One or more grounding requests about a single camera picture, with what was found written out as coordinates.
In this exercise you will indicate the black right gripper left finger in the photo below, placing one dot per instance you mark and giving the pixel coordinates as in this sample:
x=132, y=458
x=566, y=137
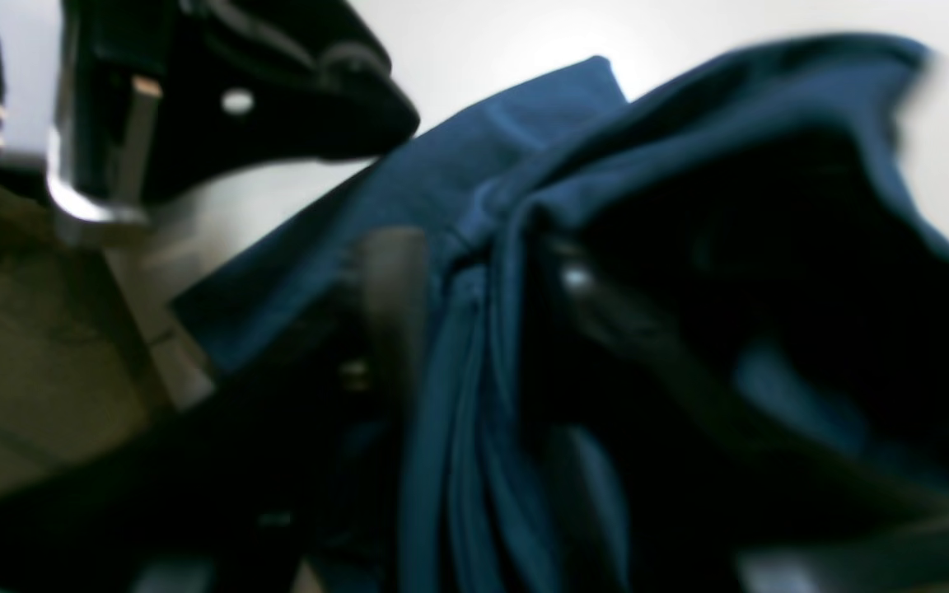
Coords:
x=230, y=494

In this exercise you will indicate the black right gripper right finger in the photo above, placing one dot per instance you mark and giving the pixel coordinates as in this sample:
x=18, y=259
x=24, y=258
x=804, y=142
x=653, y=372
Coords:
x=905, y=545

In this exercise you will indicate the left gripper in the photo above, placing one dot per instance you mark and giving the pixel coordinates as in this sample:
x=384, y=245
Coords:
x=104, y=102

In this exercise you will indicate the dark blue T-shirt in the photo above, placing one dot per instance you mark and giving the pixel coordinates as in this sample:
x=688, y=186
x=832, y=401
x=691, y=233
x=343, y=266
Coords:
x=756, y=199

